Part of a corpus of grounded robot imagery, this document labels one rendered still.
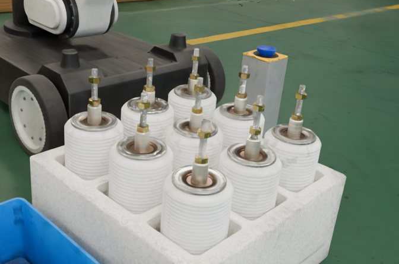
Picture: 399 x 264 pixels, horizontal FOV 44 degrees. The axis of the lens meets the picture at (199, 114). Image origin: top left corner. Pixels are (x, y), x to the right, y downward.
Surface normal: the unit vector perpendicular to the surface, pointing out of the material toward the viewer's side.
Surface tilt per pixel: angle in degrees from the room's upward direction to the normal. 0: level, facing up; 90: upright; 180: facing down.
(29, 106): 90
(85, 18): 106
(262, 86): 90
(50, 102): 49
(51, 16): 90
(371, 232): 0
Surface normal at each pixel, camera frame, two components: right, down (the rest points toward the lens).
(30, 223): -0.68, 0.20
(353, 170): 0.09, -0.91
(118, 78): 0.57, -0.40
